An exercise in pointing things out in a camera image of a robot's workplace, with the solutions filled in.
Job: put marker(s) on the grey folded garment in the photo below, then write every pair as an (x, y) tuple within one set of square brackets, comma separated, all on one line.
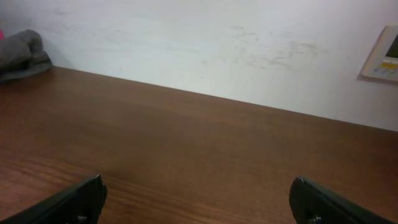
[(23, 55)]

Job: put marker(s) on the white wall control panel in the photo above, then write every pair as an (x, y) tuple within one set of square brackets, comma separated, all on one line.
[(381, 63)]

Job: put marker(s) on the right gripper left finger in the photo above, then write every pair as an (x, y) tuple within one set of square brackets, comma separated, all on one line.
[(80, 203)]

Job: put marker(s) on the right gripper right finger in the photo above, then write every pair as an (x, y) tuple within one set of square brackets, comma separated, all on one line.
[(312, 203)]

